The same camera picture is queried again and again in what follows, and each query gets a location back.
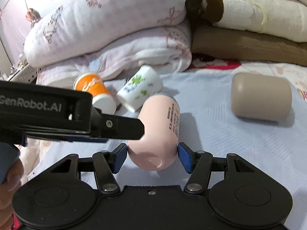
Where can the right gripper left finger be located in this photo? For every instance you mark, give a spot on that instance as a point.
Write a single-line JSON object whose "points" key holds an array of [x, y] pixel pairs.
{"points": [[66, 192]]}

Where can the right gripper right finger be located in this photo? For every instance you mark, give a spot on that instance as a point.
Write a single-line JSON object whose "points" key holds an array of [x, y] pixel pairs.
{"points": [[236, 190]]}

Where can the pink plastic cup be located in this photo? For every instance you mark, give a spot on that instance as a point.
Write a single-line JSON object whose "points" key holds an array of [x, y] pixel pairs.
{"points": [[157, 148]]}

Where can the orange paper cup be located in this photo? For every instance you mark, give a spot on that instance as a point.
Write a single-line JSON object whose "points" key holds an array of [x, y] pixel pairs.
{"points": [[102, 98]]}

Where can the taupe plastic cup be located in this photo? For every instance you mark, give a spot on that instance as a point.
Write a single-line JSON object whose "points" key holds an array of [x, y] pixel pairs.
{"points": [[261, 97]]}

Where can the white frog paper cup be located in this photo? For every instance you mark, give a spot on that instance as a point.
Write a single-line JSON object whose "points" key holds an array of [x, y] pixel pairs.
{"points": [[139, 88]]}

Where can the person's left hand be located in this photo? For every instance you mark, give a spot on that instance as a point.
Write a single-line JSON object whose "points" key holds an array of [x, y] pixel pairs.
{"points": [[8, 189]]}

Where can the patterned bedside table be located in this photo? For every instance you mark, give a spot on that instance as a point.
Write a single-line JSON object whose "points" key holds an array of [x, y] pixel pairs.
{"points": [[22, 73]]}

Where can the light blue patterned cloth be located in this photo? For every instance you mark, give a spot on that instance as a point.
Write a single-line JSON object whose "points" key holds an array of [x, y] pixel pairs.
{"points": [[207, 123]]}

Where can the grey bunny plush toy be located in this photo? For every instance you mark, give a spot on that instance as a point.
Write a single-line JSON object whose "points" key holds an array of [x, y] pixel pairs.
{"points": [[33, 16]]}

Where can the pink checked folded quilt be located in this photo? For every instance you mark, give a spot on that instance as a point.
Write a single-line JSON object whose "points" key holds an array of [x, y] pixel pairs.
{"points": [[109, 37]]}

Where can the brown pillow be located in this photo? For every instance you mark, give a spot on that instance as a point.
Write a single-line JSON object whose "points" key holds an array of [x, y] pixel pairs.
{"points": [[247, 46]]}

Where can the cream folded blanket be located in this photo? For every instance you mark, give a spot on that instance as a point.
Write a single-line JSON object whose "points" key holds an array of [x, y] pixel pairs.
{"points": [[281, 18]]}

